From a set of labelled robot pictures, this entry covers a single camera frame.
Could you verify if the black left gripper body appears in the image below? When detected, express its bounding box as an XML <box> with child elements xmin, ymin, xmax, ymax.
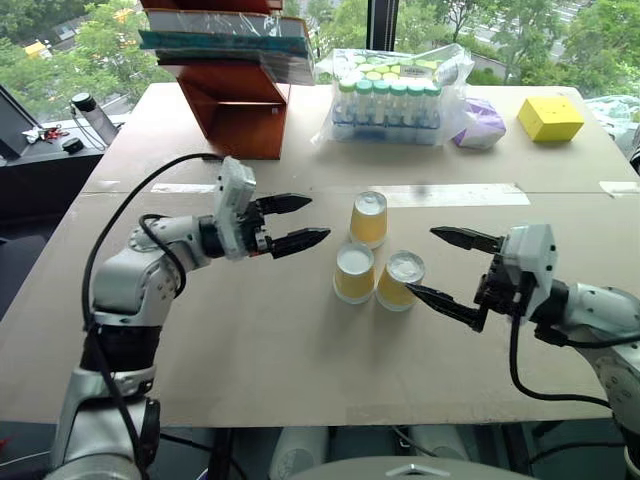
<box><xmin>243</xmin><ymin>199</ymin><xmax>275</xmax><ymax>257</ymax></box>

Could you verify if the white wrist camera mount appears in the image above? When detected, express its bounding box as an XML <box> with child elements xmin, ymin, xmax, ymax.
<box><xmin>501</xmin><ymin>223</ymin><xmax>557</xmax><ymax>321</ymax></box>
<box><xmin>213</xmin><ymin>156</ymin><xmax>258</xmax><ymax>261</ymax></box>

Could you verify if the plastic bag of test tubes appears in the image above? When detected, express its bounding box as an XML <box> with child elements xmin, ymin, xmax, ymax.
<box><xmin>310</xmin><ymin>43</ymin><xmax>476</xmax><ymax>150</ymax></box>

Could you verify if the stack of wrapped books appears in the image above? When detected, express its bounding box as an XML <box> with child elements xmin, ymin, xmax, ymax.
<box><xmin>138</xmin><ymin>8</ymin><xmax>316</xmax><ymax>84</ymax></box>

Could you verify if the yellow paper cup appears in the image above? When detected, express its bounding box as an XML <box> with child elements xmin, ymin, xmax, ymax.
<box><xmin>349</xmin><ymin>191</ymin><xmax>389</xmax><ymax>250</ymax></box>
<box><xmin>375</xmin><ymin>250</ymin><xmax>427</xmax><ymax>313</ymax></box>
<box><xmin>333</xmin><ymin>242</ymin><xmax>377</xmax><ymax>305</ymax></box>

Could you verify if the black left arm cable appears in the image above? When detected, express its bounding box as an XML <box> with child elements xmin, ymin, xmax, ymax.
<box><xmin>81</xmin><ymin>152</ymin><xmax>224</xmax><ymax>474</ymax></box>

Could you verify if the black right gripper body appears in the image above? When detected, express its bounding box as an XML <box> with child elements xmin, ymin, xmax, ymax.
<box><xmin>473</xmin><ymin>252</ymin><xmax>524</xmax><ymax>316</ymax></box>

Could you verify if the black side desk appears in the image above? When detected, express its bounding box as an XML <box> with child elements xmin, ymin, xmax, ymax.
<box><xmin>0</xmin><ymin>119</ymin><xmax>126</xmax><ymax>321</ymax></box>

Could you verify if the black water bottle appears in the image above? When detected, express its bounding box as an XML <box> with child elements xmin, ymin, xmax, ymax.
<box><xmin>70</xmin><ymin>92</ymin><xmax>120</xmax><ymax>151</ymax></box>

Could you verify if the brown wooden shelf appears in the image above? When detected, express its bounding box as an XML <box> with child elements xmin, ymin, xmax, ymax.
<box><xmin>140</xmin><ymin>0</ymin><xmax>292</xmax><ymax>161</ymax></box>

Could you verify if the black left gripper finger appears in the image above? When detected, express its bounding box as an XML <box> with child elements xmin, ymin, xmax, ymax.
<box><xmin>257</xmin><ymin>194</ymin><xmax>314</xmax><ymax>217</ymax></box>
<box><xmin>269</xmin><ymin>227</ymin><xmax>332</xmax><ymax>260</ymax></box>

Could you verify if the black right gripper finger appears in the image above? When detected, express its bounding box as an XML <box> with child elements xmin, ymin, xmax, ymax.
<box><xmin>404</xmin><ymin>283</ymin><xmax>489</xmax><ymax>335</ymax></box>
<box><xmin>429</xmin><ymin>226</ymin><xmax>503</xmax><ymax>254</ymax></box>

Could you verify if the white rounded robot leg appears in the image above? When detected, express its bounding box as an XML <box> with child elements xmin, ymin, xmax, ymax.
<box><xmin>268</xmin><ymin>426</ymin><xmax>331</xmax><ymax>479</ymax></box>
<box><xmin>409</xmin><ymin>424</ymin><xmax>471</xmax><ymax>462</ymax></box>

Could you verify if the yellow box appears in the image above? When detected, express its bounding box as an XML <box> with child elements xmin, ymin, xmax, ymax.
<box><xmin>517</xmin><ymin>96</ymin><xmax>586</xmax><ymax>144</ymax></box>

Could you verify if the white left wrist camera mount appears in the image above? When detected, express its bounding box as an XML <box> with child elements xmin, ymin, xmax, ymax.
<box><xmin>213</xmin><ymin>156</ymin><xmax>258</xmax><ymax>261</ymax></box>

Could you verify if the purple white packet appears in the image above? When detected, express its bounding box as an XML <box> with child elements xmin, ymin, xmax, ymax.
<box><xmin>452</xmin><ymin>97</ymin><xmax>507</xmax><ymax>150</ymax></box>

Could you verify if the dark monitor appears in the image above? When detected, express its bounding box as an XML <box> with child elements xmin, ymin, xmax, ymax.
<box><xmin>0</xmin><ymin>83</ymin><xmax>42</xmax><ymax>161</ymax></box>

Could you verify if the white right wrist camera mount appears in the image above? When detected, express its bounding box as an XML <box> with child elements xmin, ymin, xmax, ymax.
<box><xmin>501</xmin><ymin>223</ymin><xmax>557</xmax><ymax>321</ymax></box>

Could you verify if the grey robot torso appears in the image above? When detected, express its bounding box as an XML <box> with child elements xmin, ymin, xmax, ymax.
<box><xmin>287</xmin><ymin>455</ymin><xmax>539</xmax><ymax>480</ymax></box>

